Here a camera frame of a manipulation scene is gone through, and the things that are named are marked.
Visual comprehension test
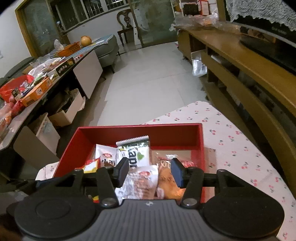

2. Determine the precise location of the orange flat box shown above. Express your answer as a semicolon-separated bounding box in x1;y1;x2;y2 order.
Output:
20;77;53;107

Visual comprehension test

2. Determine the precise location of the barred window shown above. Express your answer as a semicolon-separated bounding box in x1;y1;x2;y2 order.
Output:
50;0;130;30

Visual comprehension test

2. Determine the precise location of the dark wooden chair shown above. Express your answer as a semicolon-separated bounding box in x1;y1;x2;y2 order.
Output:
117;9;137;45

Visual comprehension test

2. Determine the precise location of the white bread packet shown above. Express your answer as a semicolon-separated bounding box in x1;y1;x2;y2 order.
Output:
95;144;118;168

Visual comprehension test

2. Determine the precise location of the clear plastic bag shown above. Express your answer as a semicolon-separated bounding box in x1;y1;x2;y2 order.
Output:
174;11;242;34

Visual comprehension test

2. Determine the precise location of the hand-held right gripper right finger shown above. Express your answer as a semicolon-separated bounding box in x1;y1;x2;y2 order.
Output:
171;158;247;208

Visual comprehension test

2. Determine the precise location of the red plastic bag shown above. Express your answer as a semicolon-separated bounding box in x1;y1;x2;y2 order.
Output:
0;75;35;103

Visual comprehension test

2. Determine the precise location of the long dark side table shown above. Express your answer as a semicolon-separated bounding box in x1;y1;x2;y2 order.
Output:
0;45;104;167

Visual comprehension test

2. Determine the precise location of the green white wafer packet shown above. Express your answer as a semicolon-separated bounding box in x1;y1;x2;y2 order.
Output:
116;136;151;172

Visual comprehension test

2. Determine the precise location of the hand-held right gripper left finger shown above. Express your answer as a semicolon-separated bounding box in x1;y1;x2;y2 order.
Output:
52;158;129;207

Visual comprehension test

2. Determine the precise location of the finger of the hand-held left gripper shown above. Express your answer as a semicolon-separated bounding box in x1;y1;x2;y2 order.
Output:
10;178;55;194

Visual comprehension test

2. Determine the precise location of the white lace cloth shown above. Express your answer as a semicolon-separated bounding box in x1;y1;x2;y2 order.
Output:
225;0;296;30

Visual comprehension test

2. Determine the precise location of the dark flat box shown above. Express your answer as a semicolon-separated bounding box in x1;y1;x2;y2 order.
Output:
55;57;75;77

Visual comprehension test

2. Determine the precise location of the silver foil bag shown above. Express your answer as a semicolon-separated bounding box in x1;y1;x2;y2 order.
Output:
191;49;208;77

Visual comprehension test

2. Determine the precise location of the open cardboard box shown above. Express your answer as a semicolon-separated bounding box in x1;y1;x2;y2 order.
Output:
48;88;86;127

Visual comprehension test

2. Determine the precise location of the white plastic bag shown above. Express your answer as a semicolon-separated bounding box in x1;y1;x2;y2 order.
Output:
29;57;62;76

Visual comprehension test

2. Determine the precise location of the wooden media cabinet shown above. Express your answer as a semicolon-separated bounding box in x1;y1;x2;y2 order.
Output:
174;25;296;186

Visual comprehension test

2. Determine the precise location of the red cardboard box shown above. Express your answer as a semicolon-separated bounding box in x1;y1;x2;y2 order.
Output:
53;123;206;204

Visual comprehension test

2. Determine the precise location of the yellow pomelo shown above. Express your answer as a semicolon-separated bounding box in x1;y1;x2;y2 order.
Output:
80;35;92;47

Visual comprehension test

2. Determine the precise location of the red yellow snack packet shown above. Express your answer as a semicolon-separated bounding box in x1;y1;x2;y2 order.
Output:
81;159;101;174

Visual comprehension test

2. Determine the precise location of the grey sofa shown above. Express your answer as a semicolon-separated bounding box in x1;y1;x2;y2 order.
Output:
92;34;120;74

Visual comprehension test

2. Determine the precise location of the black television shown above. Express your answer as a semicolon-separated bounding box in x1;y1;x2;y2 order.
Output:
239;21;296;77

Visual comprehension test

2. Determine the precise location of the glass sliding door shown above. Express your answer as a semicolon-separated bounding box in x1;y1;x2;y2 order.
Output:
128;0;178;48

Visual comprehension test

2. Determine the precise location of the wood framed glass panel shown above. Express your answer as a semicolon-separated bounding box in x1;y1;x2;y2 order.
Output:
15;0;70;57

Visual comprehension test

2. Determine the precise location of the orange basket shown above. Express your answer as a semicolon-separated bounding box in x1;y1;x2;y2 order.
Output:
56;42;82;57

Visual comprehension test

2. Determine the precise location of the round orange pastry packet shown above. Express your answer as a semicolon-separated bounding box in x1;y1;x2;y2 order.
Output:
154;155;197;200

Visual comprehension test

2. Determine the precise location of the white storage box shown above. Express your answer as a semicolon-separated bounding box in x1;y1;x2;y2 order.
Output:
35;113;61;154

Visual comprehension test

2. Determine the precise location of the small red white box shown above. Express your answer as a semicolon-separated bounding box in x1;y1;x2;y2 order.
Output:
197;0;210;15

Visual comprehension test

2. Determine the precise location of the cherry print tablecloth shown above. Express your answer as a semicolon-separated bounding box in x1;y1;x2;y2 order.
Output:
36;101;296;241

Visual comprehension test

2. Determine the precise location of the clear white printed packet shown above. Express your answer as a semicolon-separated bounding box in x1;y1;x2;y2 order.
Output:
115;164;159;200

